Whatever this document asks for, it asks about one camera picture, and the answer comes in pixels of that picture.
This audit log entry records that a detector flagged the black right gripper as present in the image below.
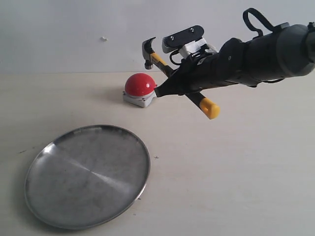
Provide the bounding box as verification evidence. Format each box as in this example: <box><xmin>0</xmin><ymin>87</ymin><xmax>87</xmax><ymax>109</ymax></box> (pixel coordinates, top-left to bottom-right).
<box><xmin>155</xmin><ymin>38</ymin><xmax>256</xmax><ymax>97</ymax></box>

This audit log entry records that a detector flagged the yellow black claw hammer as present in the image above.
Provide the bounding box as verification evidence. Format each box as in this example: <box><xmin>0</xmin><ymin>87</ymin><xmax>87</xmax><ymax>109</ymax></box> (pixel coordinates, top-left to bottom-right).
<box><xmin>142</xmin><ymin>37</ymin><xmax>221</xmax><ymax>119</ymax></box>

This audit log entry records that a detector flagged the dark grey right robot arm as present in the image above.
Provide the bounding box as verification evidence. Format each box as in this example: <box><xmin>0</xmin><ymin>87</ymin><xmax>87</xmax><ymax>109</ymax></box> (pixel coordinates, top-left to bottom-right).
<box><xmin>155</xmin><ymin>25</ymin><xmax>315</xmax><ymax>100</ymax></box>

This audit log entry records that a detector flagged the red dome push button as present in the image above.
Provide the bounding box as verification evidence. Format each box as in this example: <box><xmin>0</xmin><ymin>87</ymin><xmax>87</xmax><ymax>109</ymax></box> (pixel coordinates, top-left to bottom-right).
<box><xmin>123</xmin><ymin>73</ymin><xmax>157</xmax><ymax>108</ymax></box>

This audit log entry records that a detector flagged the round steel tray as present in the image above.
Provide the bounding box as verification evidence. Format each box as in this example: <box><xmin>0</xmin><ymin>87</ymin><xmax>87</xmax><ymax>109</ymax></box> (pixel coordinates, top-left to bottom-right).
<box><xmin>24</xmin><ymin>125</ymin><xmax>151</xmax><ymax>231</ymax></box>

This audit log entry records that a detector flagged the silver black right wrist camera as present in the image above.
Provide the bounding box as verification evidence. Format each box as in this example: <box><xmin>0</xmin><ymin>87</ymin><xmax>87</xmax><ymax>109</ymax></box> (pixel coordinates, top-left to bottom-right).
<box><xmin>162</xmin><ymin>25</ymin><xmax>218</xmax><ymax>59</ymax></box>

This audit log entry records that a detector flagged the white wall clip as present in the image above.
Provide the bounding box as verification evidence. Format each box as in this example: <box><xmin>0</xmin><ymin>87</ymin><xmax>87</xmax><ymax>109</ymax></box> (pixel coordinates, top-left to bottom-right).
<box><xmin>100</xmin><ymin>36</ymin><xmax>108</xmax><ymax>42</ymax></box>

